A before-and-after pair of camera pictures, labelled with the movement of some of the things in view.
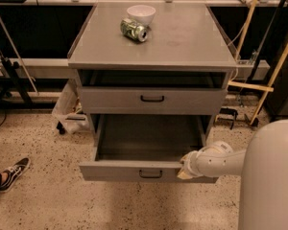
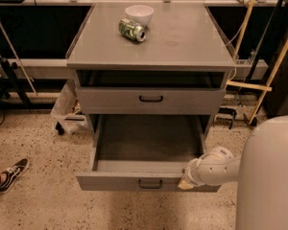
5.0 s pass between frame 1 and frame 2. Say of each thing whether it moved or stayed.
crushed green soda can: stayed
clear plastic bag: stayed
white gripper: moved
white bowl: stayed
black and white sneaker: stayed
